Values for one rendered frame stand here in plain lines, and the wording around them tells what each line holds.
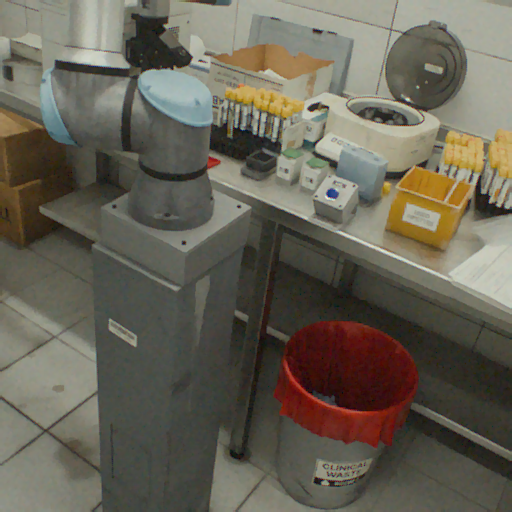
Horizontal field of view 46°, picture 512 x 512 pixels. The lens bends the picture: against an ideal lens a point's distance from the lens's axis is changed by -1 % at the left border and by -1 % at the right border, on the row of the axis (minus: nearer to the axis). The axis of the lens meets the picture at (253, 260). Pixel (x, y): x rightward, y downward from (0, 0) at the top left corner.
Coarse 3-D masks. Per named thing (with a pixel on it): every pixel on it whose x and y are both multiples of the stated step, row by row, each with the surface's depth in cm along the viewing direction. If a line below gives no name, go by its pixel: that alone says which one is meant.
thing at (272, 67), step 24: (240, 48) 175; (264, 48) 184; (216, 72) 165; (240, 72) 160; (264, 72) 186; (288, 72) 184; (312, 72) 179; (216, 96) 168; (288, 96) 159; (312, 96) 171
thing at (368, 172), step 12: (348, 156) 133; (360, 156) 131; (372, 156) 132; (348, 168) 134; (360, 168) 132; (372, 168) 130; (384, 168) 131; (348, 180) 135; (360, 180) 133; (372, 180) 131; (360, 192) 134; (372, 192) 132; (360, 204) 133
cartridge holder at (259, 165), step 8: (256, 152) 142; (264, 152) 142; (248, 160) 139; (256, 160) 138; (264, 160) 143; (272, 160) 140; (248, 168) 139; (256, 168) 139; (264, 168) 138; (272, 168) 141; (256, 176) 138; (264, 176) 139
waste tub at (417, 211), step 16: (416, 176) 131; (432, 176) 129; (400, 192) 121; (416, 192) 119; (432, 192) 131; (448, 192) 129; (464, 192) 127; (400, 208) 122; (416, 208) 120; (432, 208) 119; (448, 208) 117; (464, 208) 125; (400, 224) 124; (416, 224) 122; (432, 224) 120; (448, 224) 119; (416, 240) 123; (432, 240) 122; (448, 240) 120
